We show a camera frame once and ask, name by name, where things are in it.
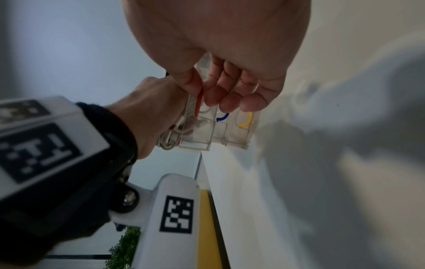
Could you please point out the person's left hand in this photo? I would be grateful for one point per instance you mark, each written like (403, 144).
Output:
(149, 110)

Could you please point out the person's right hand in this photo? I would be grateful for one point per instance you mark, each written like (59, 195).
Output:
(225, 34)

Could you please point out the translucent plastic drawer box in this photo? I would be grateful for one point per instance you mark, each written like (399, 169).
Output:
(232, 131)

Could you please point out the black marker wristband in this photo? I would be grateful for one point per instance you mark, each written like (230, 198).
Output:
(66, 184)

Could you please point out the yellow bench seat cushion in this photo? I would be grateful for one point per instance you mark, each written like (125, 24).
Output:
(207, 236)

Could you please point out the green plant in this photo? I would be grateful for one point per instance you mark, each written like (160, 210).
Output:
(126, 249)

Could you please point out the white table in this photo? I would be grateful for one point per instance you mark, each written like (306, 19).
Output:
(332, 157)

